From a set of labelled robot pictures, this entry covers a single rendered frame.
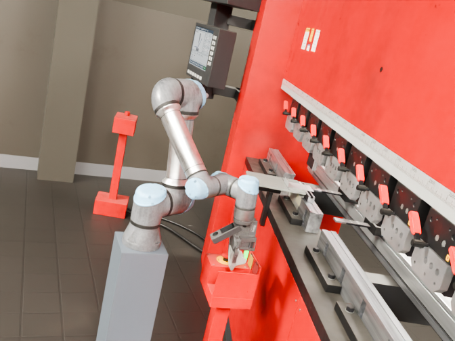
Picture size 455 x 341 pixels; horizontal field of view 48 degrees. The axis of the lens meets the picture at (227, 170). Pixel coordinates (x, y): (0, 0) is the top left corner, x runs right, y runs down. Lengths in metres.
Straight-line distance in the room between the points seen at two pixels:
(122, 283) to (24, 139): 3.00
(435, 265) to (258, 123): 2.06
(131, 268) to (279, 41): 1.73
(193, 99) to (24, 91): 2.94
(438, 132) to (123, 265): 1.19
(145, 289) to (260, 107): 1.55
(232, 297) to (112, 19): 3.23
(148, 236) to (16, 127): 3.01
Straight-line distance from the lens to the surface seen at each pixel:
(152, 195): 1.89
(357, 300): 1.68
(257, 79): 3.13
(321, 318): 1.63
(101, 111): 4.78
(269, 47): 3.12
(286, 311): 1.95
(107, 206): 4.09
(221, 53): 3.20
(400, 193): 1.50
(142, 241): 1.94
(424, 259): 1.35
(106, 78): 4.73
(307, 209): 2.25
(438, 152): 1.38
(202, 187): 1.70
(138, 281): 2.00
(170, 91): 1.85
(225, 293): 1.91
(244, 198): 1.76
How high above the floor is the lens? 1.66
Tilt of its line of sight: 16 degrees down
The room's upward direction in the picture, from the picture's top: 13 degrees clockwise
